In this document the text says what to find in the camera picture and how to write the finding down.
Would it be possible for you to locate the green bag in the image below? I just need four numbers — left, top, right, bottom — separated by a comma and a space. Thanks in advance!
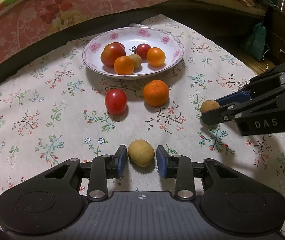
244, 23, 267, 61

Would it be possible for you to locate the oval cherry tomato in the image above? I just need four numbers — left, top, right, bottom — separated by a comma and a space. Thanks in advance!
105, 89, 127, 115

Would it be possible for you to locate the large rough orange mandarin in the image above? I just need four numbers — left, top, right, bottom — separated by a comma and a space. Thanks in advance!
142, 80, 169, 107

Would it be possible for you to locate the large red tomato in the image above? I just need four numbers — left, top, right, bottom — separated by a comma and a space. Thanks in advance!
100, 43, 126, 68

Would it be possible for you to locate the floral tablecloth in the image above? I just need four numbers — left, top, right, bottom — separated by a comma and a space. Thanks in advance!
0, 15, 285, 238

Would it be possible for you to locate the cherry tomato with stem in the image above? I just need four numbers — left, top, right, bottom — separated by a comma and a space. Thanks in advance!
130, 43, 151, 60

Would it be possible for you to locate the tan longan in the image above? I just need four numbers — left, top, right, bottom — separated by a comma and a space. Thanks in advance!
200, 100, 220, 114
129, 54, 142, 69

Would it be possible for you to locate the pink floral bed sheet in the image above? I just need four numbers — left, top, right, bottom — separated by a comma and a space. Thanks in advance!
0, 0, 233, 75

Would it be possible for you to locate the tan longan among cluster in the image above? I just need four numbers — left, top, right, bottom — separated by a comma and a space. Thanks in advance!
127, 139, 154, 167

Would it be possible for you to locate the smooth orange mandarin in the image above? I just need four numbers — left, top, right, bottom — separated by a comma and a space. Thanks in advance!
146, 47, 166, 67

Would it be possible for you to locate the white floral plate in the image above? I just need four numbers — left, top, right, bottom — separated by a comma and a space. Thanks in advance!
82, 25, 184, 80

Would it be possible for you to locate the small orange mandarin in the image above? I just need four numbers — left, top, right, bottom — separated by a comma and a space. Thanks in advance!
114, 56, 134, 75

